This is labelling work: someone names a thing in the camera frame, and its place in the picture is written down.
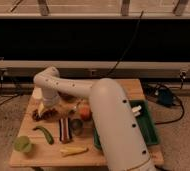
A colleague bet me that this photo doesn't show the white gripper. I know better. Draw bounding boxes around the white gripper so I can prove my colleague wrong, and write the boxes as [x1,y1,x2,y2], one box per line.
[38,90,59,116]

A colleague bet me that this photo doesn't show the dark red grape bunch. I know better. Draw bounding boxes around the dark red grape bunch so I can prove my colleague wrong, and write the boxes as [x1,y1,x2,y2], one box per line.
[32,109,58,122]

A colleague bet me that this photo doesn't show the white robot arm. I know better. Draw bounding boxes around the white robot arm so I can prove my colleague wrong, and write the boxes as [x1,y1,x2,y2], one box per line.
[33,67,156,171]

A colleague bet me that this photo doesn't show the small metal cup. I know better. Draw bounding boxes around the small metal cup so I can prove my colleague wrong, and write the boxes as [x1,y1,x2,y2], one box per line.
[70,119,83,135]

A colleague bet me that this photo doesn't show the white stacked cups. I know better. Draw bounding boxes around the white stacked cups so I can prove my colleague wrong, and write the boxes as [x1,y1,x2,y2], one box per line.
[32,87,42,100]

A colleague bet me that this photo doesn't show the striped black red block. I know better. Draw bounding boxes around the striped black red block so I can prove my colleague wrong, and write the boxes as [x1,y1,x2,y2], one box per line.
[59,118,72,144]

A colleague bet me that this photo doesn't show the green chili pepper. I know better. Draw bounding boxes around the green chili pepper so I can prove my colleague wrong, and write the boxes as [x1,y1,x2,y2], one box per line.
[33,126,54,145]

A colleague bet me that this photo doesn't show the orange red fruit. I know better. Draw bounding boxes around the orange red fruit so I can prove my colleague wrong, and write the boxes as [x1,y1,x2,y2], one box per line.
[79,105,92,121]

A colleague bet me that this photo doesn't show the green plastic tray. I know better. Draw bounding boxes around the green plastic tray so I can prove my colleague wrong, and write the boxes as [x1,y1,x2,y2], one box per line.
[94,100,159,150]

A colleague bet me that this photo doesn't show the blue power adapter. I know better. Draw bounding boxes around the blue power adapter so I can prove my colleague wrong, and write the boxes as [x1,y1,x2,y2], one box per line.
[157,89,174,107]

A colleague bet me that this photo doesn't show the black cable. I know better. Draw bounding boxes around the black cable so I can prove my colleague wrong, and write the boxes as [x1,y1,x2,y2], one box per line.
[144,83,186,126]

